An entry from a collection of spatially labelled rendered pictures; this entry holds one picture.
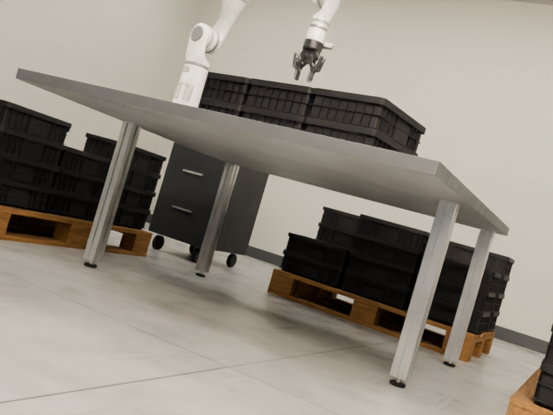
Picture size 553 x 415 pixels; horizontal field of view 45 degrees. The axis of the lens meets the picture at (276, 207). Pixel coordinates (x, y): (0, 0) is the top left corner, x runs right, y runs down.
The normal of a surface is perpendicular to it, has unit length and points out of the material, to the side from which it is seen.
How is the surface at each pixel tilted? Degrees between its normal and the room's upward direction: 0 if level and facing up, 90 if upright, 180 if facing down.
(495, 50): 90
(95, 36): 90
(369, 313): 90
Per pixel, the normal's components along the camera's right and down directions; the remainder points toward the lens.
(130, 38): 0.86, 0.25
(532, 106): -0.43, -0.14
